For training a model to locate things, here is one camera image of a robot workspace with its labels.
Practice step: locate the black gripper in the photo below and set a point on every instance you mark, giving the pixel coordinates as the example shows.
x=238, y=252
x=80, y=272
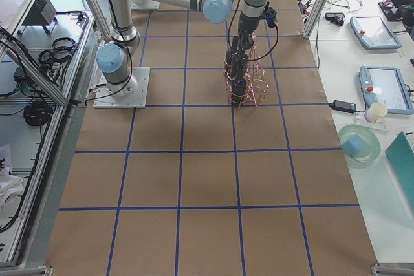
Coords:
x=247, y=24

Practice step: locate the dark wine bottle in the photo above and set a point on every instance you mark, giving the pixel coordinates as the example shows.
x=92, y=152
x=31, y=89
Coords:
x=238, y=65
x=237, y=90

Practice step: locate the dark wine bottle far basket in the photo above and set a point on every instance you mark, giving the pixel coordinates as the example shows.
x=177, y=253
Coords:
x=229, y=56

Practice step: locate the black controller device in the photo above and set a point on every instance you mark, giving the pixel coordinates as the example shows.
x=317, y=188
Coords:
x=336, y=18

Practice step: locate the black power adapter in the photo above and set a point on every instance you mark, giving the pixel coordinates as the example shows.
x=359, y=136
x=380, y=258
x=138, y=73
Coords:
x=343, y=106

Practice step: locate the upper teach pendant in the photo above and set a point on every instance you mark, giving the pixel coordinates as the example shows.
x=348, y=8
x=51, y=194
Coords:
x=374, y=32

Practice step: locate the teach pendant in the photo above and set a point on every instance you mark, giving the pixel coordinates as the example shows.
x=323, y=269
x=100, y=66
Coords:
x=374, y=32
x=385, y=85

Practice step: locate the lower teach pendant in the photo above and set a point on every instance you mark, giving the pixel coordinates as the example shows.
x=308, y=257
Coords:
x=385, y=85

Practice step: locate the white paper cup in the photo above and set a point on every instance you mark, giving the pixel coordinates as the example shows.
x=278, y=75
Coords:
x=375, y=112

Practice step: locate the blue foam block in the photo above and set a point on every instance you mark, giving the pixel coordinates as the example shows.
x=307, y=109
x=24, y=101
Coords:
x=353, y=145

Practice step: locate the green glass plate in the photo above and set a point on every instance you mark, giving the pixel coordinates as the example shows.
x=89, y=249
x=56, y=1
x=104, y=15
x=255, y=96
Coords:
x=372, y=149

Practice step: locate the teal board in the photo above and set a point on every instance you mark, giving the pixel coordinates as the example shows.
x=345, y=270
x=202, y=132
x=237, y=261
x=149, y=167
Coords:
x=400, y=156

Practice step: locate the grey electronics box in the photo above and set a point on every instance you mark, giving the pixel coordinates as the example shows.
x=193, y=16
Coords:
x=42, y=13

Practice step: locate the copper wire wine basket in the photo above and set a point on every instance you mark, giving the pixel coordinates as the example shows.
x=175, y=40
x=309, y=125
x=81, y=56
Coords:
x=256, y=86

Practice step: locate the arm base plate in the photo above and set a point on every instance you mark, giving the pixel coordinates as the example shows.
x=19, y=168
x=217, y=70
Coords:
x=144, y=5
x=134, y=94

